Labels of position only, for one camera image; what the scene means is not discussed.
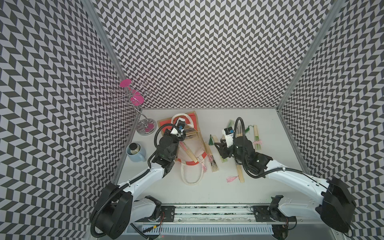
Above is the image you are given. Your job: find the burlap red striped tote bag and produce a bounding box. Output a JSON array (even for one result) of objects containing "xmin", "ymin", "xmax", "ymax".
[{"xmin": 157, "ymin": 111, "xmax": 209, "ymax": 186}]

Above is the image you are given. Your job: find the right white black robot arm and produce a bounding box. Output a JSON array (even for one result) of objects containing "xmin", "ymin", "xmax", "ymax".
[{"xmin": 214, "ymin": 136, "xmax": 356, "ymax": 234}]

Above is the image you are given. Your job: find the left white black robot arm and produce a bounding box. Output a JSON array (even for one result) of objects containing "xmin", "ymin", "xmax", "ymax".
[{"xmin": 90, "ymin": 135, "xmax": 186, "ymax": 239}]

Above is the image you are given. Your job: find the light blue mug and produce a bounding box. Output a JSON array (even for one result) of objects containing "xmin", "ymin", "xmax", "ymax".
[{"xmin": 126, "ymin": 142, "xmax": 147, "ymax": 163}]

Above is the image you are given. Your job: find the pink tassel fan in bag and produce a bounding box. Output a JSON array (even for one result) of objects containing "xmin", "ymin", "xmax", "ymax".
[{"xmin": 204, "ymin": 142, "xmax": 219, "ymax": 173}]

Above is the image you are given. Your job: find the chrome stand with pink cups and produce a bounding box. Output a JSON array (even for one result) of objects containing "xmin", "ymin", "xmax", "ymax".
[{"xmin": 108, "ymin": 79, "xmax": 156, "ymax": 136}]

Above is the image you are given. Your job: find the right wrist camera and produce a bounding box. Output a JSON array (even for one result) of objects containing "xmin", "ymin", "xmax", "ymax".
[{"xmin": 222, "ymin": 127, "xmax": 235, "ymax": 148}]

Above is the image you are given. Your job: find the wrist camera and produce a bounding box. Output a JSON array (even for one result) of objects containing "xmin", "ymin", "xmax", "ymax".
[
  {"xmin": 171, "ymin": 118, "xmax": 187, "ymax": 135},
  {"xmin": 222, "ymin": 127, "xmax": 235, "ymax": 148}
]

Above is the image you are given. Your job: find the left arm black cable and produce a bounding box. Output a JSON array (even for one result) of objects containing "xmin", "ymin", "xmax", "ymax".
[{"xmin": 153, "ymin": 123, "xmax": 178, "ymax": 148}]

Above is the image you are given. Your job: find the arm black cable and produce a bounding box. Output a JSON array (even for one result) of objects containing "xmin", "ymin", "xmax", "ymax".
[
  {"xmin": 153, "ymin": 123, "xmax": 178, "ymax": 148},
  {"xmin": 233, "ymin": 116, "xmax": 245, "ymax": 140}
]

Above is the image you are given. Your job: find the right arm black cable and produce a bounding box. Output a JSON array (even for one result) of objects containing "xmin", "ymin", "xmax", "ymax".
[{"xmin": 233, "ymin": 116, "xmax": 245, "ymax": 140}]

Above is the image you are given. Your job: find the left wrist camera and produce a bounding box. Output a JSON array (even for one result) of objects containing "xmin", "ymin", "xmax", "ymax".
[{"xmin": 171, "ymin": 118, "xmax": 187, "ymax": 135}]

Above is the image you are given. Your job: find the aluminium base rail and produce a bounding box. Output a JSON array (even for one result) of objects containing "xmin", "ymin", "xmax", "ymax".
[{"xmin": 86, "ymin": 203, "xmax": 343, "ymax": 240}]

